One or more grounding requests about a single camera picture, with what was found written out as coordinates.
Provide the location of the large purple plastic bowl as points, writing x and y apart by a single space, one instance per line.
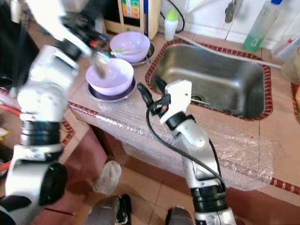
136 44

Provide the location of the small purple plastic bowl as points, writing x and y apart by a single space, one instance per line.
119 79

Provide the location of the white green plastic spoon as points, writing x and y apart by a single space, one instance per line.
122 48

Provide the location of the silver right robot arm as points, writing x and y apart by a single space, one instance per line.
199 140

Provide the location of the small white green-capped bottle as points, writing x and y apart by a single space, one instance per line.
170 26

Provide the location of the grey robot foot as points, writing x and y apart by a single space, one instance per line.
108 213
178 216

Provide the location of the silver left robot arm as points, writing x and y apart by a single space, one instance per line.
44 93

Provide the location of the crumpled clear plastic bag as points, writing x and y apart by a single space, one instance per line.
108 178

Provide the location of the grey robot left foot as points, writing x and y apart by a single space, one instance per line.
108 213

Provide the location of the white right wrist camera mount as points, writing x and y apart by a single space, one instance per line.
179 98

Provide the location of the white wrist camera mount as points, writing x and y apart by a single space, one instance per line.
49 16
179 98

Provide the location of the stainless steel sink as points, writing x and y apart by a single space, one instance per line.
215 79

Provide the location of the grey robot right foot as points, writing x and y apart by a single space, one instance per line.
178 216

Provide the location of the black kettle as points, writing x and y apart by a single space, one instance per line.
16 51

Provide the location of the metal spoon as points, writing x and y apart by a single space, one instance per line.
101 63

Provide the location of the yellowish lidded jar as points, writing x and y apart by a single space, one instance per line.
293 68

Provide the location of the cream water ionizer appliance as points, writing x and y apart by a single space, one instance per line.
140 18

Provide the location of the blue-capped green dish soap bottle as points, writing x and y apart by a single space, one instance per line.
260 26

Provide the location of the clear plastic container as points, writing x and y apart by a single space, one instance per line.
286 44

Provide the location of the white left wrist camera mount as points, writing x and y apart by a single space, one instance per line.
49 16

